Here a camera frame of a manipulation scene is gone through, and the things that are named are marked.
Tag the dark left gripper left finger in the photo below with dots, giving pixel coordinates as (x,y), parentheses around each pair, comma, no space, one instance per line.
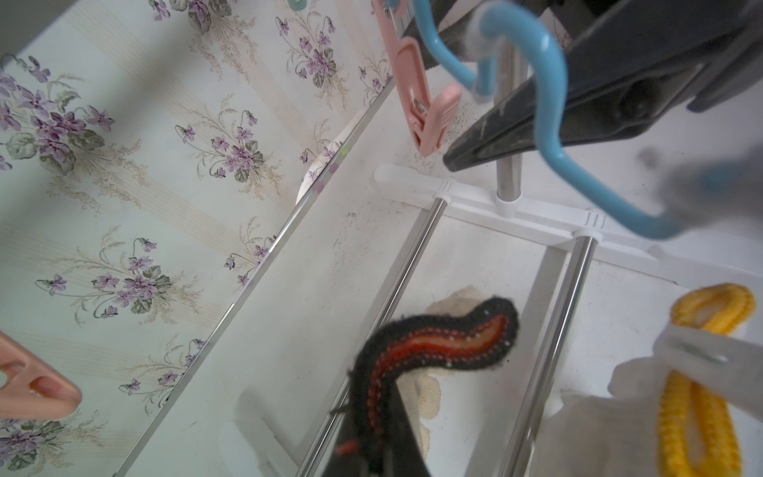
(344,459)

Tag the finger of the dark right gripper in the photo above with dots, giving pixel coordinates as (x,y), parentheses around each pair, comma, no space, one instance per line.
(630,62)

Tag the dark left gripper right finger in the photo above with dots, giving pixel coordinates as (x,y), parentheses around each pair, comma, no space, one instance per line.
(401,455)

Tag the beige glove black cuff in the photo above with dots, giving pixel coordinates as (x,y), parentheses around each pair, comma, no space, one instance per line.
(478,340)

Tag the blue wavy hanger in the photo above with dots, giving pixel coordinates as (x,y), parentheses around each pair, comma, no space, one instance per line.
(495,23)

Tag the white glove yellow cuff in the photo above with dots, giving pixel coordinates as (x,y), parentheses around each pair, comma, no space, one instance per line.
(655,421)

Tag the white steel drying rack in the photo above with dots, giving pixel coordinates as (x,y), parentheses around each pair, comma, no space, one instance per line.
(305,321)

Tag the pink plastic clothespin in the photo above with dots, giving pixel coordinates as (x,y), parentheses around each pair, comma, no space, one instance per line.
(428,118)

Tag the white plastic clothespin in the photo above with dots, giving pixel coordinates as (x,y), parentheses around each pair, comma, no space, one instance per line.
(730,368)

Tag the salmon plastic clothespin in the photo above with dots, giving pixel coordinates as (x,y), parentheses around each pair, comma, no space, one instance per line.
(33,390)

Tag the mint green clothespin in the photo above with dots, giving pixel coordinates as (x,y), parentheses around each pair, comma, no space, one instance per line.
(297,5)

